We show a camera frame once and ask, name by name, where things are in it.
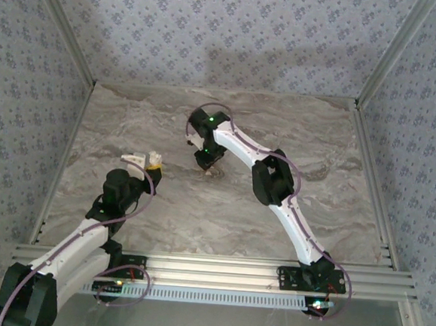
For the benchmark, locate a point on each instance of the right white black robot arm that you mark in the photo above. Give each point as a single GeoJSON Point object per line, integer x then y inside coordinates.
{"type": "Point", "coordinates": [273, 182]}

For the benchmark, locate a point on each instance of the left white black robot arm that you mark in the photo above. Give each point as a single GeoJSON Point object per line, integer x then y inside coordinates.
{"type": "Point", "coordinates": [93, 255]}

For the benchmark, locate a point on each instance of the black controller board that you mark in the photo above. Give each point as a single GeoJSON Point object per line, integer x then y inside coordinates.
{"type": "Point", "coordinates": [106, 289]}
{"type": "Point", "coordinates": [310, 309]}

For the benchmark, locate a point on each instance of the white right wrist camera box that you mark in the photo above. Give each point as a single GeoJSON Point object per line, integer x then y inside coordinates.
{"type": "Point", "coordinates": [195, 140]}

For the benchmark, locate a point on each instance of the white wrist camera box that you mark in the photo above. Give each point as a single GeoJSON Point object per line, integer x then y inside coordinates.
{"type": "Point", "coordinates": [195, 140]}
{"type": "Point", "coordinates": [133, 160]}

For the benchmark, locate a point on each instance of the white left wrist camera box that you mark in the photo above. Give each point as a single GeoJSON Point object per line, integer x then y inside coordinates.
{"type": "Point", "coordinates": [133, 160]}

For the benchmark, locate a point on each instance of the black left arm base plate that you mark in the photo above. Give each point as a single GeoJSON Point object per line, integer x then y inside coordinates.
{"type": "Point", "coordinates": [140, 260]}

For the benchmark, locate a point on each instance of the aluminium table side rail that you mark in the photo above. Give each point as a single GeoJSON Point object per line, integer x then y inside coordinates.
{"type": "Point", "coordinates": [373, 183]}
{"type": "Point", "coordinates": [78, 122]}

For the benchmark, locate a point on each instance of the aluminium base rail beam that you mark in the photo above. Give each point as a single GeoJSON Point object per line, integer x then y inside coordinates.
{"type": "Point", "coordinates": [213, 272]}

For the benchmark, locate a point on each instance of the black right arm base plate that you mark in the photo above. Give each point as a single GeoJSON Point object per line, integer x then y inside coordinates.
{"type": "Point", "coordinates": [291, 284]}

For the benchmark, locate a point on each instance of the aluminium corner frame post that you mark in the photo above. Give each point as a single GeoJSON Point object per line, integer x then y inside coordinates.
{"type": "Point", "coordinates": [392, 52]}
{"type": "Point", "coordinates": [67, 26]}

